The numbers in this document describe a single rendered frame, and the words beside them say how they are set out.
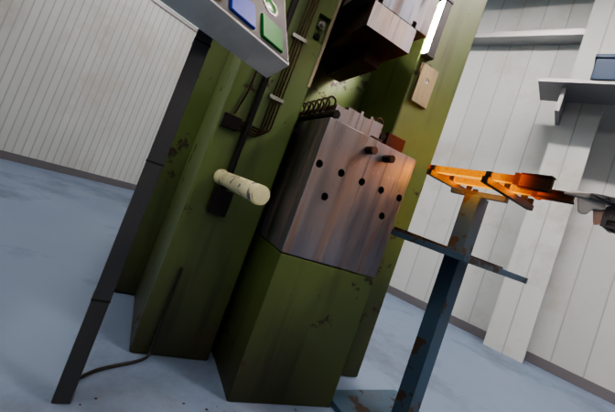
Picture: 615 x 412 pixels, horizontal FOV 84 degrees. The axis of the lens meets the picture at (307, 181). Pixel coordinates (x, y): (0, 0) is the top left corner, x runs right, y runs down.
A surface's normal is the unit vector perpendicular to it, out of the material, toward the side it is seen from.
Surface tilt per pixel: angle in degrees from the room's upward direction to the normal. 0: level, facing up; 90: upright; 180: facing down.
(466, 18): 90
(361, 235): 90
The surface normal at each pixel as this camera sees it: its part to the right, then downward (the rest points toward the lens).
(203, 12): 0.07, 0.93
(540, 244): -0.57, -0.25
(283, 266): 0.42, 0.10
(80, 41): 0.74, 0.23
